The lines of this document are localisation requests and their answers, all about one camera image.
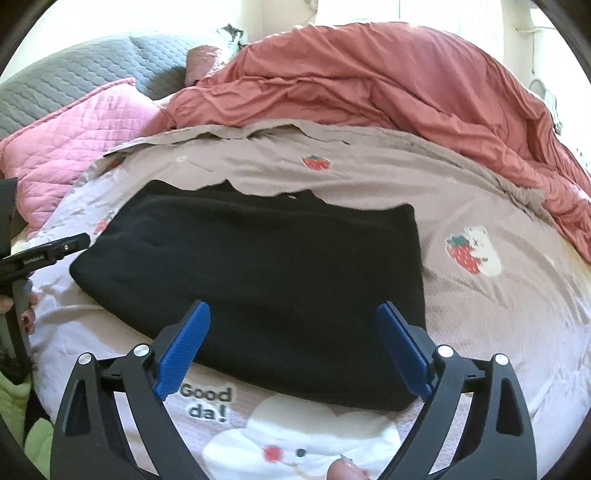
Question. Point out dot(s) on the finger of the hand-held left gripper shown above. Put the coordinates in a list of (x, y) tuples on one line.
[(69, 247)]

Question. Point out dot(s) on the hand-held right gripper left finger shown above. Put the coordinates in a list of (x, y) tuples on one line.
[(182, 350)]

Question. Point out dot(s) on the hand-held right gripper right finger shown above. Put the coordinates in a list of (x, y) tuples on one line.
[(404, 350)]

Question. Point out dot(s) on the black garment with orange cuffs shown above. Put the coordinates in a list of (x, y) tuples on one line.
[(254, 277)]

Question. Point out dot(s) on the person's left hand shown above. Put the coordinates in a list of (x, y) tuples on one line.
[(27, 318)]

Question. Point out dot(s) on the person's right hand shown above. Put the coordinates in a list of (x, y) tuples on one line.
[(346, 470)]

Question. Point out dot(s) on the printed beige blanket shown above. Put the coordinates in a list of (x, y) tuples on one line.
[(461, 323)]

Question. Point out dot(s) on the pink quilted pillow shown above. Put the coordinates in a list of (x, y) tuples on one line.
[(78, 138)]

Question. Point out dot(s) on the grey quilted headboard cushion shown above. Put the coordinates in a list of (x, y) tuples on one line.
[(69, 78)]

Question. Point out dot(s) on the light green fuzzy cloth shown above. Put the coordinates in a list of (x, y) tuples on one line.
[(27, 443)]

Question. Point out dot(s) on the small dusty pink pillow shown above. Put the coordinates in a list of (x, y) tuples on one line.
[(203, 62)]

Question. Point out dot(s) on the salmon duvet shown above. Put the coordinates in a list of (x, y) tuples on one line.
[(392, 83)]

